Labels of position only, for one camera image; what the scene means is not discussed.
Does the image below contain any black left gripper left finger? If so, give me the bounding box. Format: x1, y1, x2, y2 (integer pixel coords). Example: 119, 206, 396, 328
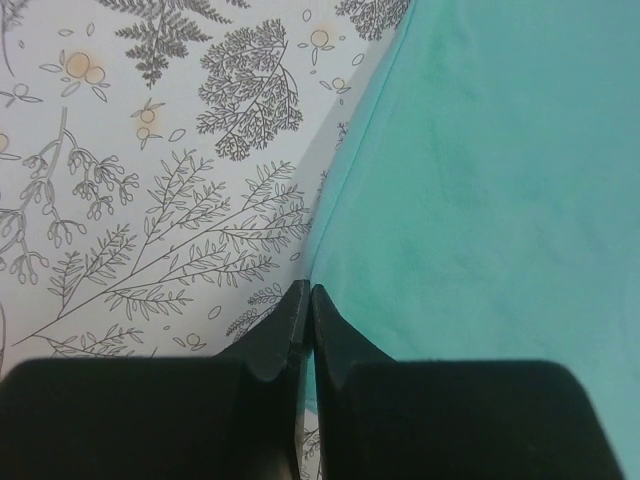
1, 280, 310, 479

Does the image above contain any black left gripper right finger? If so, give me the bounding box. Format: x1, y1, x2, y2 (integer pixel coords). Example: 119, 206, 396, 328
310, 285, 623, 479

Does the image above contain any mint green t-shirt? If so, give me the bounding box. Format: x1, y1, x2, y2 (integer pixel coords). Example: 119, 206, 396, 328
307, 1, 639, 479

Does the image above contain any floral patterned table mat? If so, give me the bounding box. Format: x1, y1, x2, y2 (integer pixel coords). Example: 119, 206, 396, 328
1, 1, 412, 384

